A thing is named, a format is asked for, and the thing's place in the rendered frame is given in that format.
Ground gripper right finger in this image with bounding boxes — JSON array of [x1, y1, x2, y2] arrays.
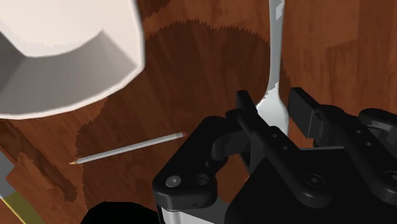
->
[[288, 87, 397, 206]]

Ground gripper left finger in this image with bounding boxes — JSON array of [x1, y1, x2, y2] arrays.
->
[[151, 90, 333, 209]]

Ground silver spoon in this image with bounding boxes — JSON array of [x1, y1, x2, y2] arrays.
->
[[256, 0, 290, 136]]

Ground grey pencil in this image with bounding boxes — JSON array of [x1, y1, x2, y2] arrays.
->
[[69, 131, 188, 165]]

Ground grey and yellow flat object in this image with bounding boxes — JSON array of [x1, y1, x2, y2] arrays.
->
[[0, 151, 46, 224]]

